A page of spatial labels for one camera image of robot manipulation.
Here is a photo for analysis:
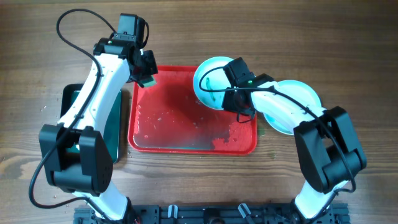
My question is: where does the green scrubbing sponge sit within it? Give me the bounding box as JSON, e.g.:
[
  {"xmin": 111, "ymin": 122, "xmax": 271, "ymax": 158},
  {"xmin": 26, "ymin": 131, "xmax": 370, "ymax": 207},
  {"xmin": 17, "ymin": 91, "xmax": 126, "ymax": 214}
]
[{"xmin": 142, "ymin": 75, "xmax": 157, "ymax": 88}]

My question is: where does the light blue plate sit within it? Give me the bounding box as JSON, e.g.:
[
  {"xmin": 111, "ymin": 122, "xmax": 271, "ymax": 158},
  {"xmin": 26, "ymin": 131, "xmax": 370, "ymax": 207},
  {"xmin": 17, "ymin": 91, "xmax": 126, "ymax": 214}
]
[
  {"xmin": 193, "ymin": 56, "xmax": 233, "ymax": 110},
  {"xmin": 264, "ymin": 80, "xmax": 322, "ymax": 136}
]

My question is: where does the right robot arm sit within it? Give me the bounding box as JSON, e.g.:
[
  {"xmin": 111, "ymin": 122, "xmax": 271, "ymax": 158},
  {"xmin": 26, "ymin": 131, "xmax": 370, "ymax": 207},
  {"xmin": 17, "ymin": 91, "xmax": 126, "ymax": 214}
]
[{"xmin": 222, "ymin": 58, "xmax": 367, "ymax": 223}]

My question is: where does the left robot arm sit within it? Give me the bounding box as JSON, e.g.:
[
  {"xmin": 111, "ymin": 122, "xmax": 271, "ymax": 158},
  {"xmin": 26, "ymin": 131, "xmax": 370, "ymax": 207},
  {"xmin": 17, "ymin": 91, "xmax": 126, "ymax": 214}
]
[{"xmin": 35, "ymin": 38, "xmax": 157, "ymax": 223}]

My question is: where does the red plastic tray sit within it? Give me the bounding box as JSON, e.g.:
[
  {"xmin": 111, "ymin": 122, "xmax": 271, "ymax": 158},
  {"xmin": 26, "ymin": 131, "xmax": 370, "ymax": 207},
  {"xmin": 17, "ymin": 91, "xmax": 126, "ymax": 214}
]
[{"xmin": 127, "ymin": 65, "xmax": 257, "ymax": 156}]

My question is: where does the black water tray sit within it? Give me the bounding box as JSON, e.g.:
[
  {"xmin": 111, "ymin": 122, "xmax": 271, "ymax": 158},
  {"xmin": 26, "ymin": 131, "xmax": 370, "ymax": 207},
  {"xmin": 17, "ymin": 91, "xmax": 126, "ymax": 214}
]
[{"xmin": 60, "ymin": 83, "xmax": 123, "ymax": 164}]

